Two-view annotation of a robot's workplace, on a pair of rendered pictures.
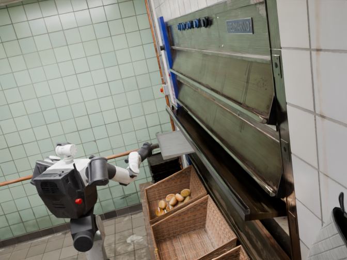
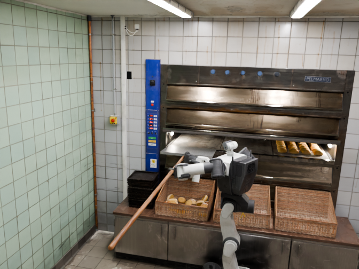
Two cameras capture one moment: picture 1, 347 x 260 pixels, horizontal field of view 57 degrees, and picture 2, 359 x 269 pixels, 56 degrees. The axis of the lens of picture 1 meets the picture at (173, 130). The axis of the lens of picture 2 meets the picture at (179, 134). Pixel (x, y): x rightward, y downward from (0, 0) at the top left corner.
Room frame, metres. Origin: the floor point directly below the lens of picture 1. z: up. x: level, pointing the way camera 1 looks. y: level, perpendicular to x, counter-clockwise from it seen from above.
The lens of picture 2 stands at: (1.37, 3.34, 2.22)
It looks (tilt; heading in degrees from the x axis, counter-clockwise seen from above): 13 degrees down; 289
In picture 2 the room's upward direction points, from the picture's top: 1 degrees clockwise
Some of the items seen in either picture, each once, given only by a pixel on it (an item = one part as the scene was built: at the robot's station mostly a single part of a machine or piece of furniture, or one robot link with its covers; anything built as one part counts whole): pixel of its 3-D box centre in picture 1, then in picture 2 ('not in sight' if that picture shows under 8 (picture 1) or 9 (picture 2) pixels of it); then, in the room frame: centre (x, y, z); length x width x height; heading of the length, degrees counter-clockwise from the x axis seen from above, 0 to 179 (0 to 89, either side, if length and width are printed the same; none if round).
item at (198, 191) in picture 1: (174, 197); (186, 196); (2.39, 0.11, 0.72); 0.56 x 0.49 x 0.28; 5
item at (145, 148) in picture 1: (144, 152); (190, 158); (2.31, 0.26, 1.20); 0.12 x 0.10 x 0.13; 150
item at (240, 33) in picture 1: (199, 32); (251, 77); (1.83, -0.25, 1.99); 1.80 x 0.08 x 0.21; 6
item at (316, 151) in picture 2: not in sight; (297, 145); (1.30, -0.73, 1.21); 0.61 x 0.48 x 0.06; 96
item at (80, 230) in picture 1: (84, 226); (237, 202); (1.75, 0.66, 1.01); 0.28 x 0.13 x 0.18; 5
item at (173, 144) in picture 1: (180, 140); (189, 150); (2.42, -0.04, 1.19); 0.55 x 0.36 x 0.03; 5
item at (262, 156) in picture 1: (208, 112); (248, 121); (1.83, -0.22, 1.54); 1.79 x 0.11 x 0.19; 6
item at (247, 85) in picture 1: (200, 68); (249, 96); (1.83, -0.22, 1.80); 1.79 x 0.11 x 0.19; 6
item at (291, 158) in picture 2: (221, 168); (245, 154); (1.83, -0.25, 1.16); 1.80 x 0.06 x 0.04; 6
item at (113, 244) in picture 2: (39, 175); (157, 188); (2.31, 1.08, 1.19); 1.71 x 0.03 x 0.03; 95
